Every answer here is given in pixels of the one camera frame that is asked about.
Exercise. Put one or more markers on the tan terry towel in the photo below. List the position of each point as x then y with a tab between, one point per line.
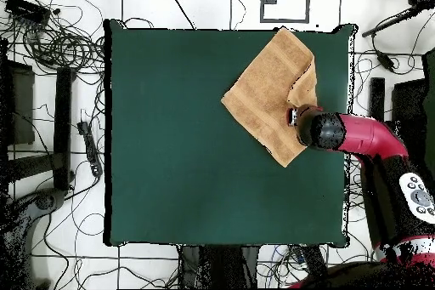
268	99

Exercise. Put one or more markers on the black stand base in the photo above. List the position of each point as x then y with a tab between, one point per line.
47	200

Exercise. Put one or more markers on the black electronics box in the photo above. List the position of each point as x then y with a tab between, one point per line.
27	9

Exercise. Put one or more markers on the black metal frame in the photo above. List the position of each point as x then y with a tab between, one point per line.
63	126
377	99

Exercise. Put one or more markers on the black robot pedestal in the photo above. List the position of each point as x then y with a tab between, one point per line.
221	266

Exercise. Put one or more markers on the black power adapter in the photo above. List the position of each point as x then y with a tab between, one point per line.
385	61

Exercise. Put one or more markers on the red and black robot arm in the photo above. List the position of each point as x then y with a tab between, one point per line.
360	133

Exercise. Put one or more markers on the black power strip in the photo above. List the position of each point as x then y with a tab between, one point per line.
312	256
90	147

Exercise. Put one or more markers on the black tripod leg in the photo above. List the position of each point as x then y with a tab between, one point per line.
390	21

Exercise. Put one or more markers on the dark green tablecloth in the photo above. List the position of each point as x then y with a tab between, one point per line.
163	133

